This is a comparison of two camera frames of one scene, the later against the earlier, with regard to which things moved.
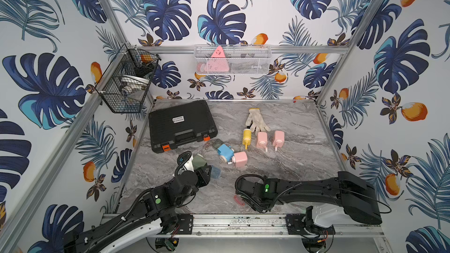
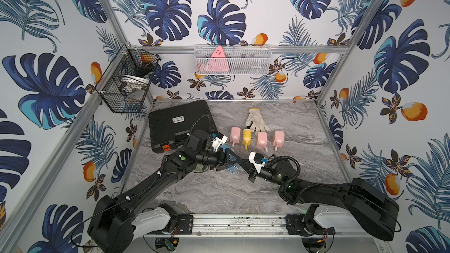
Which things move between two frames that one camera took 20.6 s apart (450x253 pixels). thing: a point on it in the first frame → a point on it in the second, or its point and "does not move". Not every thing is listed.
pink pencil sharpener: x=240 y=159 → x=235 y=135
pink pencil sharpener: x=262 y=140 does not move
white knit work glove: x=256 y=120 does not move
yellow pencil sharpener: x=246 y=139 does not move
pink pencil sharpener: x=279 y=140 does not move
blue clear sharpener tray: x=215 y=173 → x=234 y=164
